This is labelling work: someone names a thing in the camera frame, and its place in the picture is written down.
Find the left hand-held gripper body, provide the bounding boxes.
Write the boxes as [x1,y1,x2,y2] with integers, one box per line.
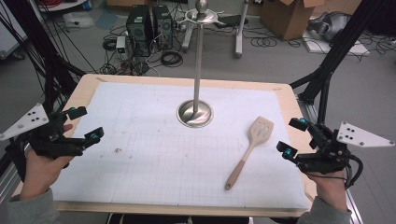
[0,102,87,161]

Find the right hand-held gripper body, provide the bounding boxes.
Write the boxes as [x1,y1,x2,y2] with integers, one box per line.
[295,120,396,175]

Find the wooden slotted spatula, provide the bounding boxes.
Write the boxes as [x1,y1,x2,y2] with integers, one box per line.
[224,116,275,191]

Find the person's right hand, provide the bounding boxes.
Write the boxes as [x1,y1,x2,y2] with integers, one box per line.
[306,169,349,213]

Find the person's left hand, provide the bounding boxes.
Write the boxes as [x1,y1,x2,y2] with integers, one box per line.
[19,123,76,202]

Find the white grid mat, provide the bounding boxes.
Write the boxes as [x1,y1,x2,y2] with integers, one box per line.
[50,81,310,210]

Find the small white electronics box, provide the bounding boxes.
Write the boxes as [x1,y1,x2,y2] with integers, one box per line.
[115,35,127,54]

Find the clear plastic bag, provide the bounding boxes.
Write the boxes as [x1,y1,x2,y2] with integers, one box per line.
[63,11,95,30]

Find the white flat board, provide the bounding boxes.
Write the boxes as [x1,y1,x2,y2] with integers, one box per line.
[302,29,372,58]

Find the black computer tower green sticker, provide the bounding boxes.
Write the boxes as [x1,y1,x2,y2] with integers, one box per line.
[125,4,154,58]

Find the grey bag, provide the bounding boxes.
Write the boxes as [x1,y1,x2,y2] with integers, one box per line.
[310,11,352,43]

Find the brown cardboard box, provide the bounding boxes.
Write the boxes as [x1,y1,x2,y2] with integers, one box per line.
[260,0,327,41]

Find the grey metal floor stand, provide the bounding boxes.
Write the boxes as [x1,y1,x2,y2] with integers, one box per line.
[181,0,250,60]

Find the steel utensil hanging stand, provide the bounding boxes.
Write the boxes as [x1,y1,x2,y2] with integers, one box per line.
[176,0,227,129]

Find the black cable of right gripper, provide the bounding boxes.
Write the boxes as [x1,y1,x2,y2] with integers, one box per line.
[342,153,364,190]

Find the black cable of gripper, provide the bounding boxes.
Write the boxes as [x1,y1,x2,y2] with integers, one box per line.
[4,138,31,183]
[342,153,364,190]

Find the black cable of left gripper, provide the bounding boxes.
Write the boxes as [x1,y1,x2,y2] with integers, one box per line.
[4,138,31,183]

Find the black frame with cables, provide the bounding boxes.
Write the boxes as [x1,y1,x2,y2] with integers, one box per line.
[0,0,88,125]

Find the black frame strut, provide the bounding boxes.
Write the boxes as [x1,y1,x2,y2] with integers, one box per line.
[289,0,388,135]

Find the loose black floor cables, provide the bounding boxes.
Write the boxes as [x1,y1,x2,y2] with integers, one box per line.
[242,27,303,49]

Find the coiled black cable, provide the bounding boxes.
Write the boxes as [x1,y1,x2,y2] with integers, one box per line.
[160,50,184,68]

